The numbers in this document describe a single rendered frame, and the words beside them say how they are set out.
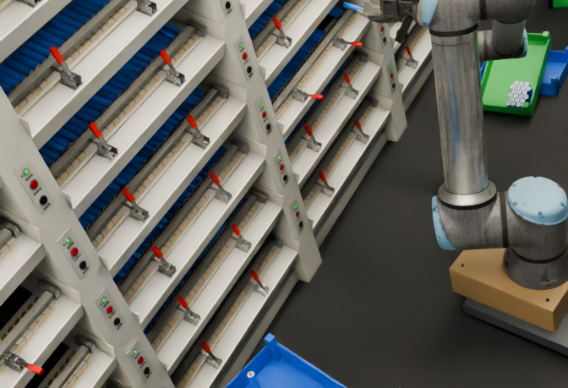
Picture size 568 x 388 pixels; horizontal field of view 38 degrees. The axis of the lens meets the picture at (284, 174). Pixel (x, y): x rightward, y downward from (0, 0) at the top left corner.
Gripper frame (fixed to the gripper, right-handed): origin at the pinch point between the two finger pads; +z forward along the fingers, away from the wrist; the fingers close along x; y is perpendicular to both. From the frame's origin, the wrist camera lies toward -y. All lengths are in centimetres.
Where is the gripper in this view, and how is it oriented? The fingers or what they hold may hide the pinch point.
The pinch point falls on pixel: (362, 10)
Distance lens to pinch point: 266.2
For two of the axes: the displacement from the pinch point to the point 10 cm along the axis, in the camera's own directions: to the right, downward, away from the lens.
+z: -8.5, -1.8, 5.0
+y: -2.3, -7.2, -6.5
